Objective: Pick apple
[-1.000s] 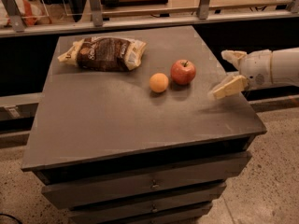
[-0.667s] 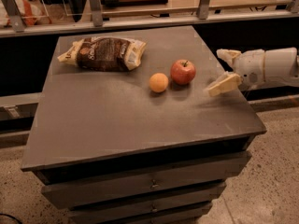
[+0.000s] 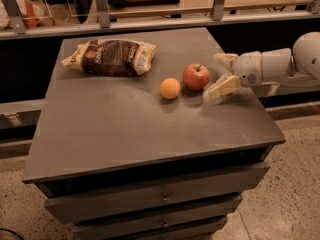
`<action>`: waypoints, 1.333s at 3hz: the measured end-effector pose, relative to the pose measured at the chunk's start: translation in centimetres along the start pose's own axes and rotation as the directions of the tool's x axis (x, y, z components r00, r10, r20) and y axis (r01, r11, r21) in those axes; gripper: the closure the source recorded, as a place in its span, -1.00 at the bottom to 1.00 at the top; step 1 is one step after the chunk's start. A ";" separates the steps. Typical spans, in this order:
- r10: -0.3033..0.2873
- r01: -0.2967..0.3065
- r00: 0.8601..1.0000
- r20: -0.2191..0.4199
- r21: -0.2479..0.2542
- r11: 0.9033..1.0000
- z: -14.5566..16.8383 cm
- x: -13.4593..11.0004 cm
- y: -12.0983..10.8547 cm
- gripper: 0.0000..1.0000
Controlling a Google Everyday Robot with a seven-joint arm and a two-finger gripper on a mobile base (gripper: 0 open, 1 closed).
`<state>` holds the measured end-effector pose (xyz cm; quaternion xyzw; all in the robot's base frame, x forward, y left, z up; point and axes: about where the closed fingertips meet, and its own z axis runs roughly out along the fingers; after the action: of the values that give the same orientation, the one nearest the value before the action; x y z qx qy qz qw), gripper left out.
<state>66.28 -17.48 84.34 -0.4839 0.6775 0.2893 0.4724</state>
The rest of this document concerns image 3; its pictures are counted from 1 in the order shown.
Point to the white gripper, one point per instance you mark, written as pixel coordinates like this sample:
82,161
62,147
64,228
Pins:
247,68

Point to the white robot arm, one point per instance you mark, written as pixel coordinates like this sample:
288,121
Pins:
295,67

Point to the red apple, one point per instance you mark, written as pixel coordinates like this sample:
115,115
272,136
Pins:
196,77

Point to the orange fruit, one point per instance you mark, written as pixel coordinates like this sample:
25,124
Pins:
169,88

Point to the top cabinet drawer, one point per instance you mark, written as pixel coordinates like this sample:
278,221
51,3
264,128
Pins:
108,202

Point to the cabinet drawer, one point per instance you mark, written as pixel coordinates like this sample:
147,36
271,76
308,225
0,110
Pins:
180,231
108,202
157,218

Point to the grey drawer cabinet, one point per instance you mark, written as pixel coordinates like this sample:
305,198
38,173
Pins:
98,132

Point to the brown snack bag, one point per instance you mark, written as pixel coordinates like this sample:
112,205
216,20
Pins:
112,57

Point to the middle cabinet drawer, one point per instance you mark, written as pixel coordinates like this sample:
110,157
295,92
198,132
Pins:
157,218

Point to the bottom cabinet drawer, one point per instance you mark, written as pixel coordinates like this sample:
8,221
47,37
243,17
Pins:
180,231

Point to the orange white bag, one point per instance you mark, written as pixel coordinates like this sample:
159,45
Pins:
33,14

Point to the grey metal railing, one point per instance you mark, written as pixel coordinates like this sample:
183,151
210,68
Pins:
103,18

